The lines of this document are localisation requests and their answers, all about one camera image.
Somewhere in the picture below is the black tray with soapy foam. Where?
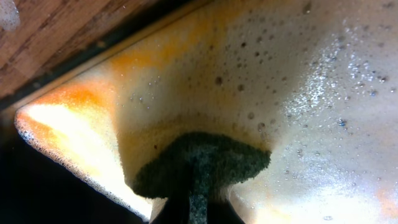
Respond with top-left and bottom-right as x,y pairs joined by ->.
1,0 -> 397,223

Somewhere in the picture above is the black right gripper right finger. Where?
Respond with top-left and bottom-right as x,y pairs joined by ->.
207,198 -> 244,224

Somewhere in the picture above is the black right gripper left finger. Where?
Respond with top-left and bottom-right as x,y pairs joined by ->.
150,196 -> 189,224

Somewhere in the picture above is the green and yellow sponge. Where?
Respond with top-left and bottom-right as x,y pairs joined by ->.
118,118 -> 271,198

